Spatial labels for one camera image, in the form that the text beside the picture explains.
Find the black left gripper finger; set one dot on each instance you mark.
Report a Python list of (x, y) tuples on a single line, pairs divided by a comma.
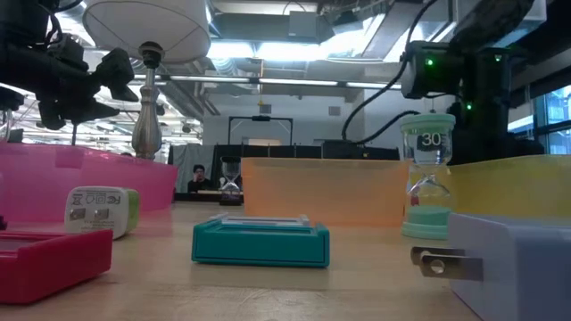
[(117, 71), (80, 113)]

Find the mint green hourglass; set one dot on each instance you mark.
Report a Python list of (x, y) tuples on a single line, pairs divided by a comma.
[(428, 122)]

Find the green white wall charger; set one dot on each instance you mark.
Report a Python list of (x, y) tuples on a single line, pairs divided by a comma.
[(96, 209)]

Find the lavender wall charger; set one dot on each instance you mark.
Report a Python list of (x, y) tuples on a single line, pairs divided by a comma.
[(513, 267)]

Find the black hourglass red sand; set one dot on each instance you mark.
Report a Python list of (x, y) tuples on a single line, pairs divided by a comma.
[(230, 160)]

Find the red digital clock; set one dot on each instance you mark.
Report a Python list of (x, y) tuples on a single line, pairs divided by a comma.
[(49, 267)]

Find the orange plastic bin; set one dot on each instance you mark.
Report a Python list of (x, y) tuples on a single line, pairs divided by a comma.
[(325, 191)]

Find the teal digital clock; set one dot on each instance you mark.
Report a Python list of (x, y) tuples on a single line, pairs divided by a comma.
[(261, 245)]

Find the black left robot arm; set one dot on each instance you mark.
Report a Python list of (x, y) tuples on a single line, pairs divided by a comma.
[(18, 22)]

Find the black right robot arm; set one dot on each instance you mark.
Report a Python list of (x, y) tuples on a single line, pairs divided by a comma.
[(486, 89)]

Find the yellow plastic bin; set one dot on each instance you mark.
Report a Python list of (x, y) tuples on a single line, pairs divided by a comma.
[(513, 187)]

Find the white shade table lamp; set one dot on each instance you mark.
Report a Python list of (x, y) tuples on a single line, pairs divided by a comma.
[(147, 27)]

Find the window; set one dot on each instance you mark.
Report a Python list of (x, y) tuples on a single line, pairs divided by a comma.
[(557, 107)]

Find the pink plastic bin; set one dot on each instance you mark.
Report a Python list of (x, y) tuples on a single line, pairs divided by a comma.
[(40, 178)]

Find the grey fabric cover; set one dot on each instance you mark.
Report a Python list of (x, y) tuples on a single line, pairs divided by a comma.
[(183, 165)]

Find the person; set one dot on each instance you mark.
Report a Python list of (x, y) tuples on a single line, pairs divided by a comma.
[(199, 180)]

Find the dark background desk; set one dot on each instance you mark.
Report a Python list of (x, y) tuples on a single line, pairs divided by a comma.
[(192, 196)]

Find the long ceiling light bar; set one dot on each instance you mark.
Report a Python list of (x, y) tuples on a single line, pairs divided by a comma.
[(299, 82)]

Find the grey ceiling box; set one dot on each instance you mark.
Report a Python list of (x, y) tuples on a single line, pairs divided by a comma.
[(303, 24)]

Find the black gantry frame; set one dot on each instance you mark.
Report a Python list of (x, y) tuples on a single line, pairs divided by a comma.
[(261, 118)]

